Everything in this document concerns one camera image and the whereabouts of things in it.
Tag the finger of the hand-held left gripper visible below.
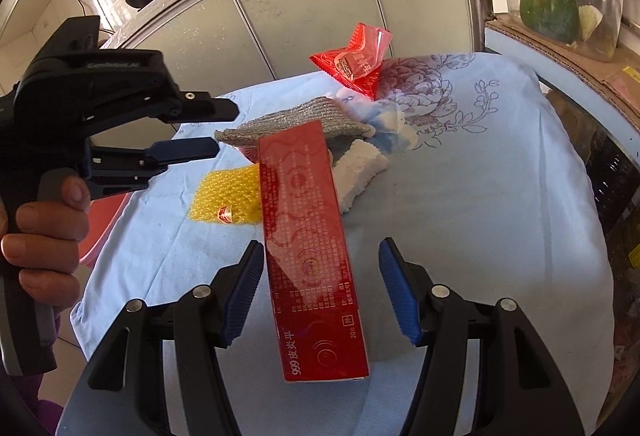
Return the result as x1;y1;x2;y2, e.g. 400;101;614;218
89;137;221;199
82;90;239;137

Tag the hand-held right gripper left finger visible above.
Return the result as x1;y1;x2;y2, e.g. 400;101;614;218
65;240;265;436

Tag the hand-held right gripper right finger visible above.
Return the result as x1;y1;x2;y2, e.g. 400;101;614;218
378;237;586;436

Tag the yellow foam fruit net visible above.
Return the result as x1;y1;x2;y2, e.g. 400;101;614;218
189;163;263;224

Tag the long red cardboard box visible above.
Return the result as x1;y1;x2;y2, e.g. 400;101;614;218
257;120;371;383

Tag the pink plastic bucket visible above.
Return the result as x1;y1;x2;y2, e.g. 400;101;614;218
75;191;132;267

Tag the red snack wrapper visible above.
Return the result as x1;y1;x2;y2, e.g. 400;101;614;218
308;22;392;100

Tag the person's left hand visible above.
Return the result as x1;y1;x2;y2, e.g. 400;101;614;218
0;177;92;312

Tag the silver scrub cloth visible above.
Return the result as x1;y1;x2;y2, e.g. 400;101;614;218
215;97;376;152

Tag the light blue floral cloth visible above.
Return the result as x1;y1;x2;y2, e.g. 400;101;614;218
70;51;616;417

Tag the person's purple clothing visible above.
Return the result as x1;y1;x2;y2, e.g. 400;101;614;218
20;373;66;436

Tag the brown cardboard sheet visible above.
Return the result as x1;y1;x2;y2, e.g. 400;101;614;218
485;19;640;117

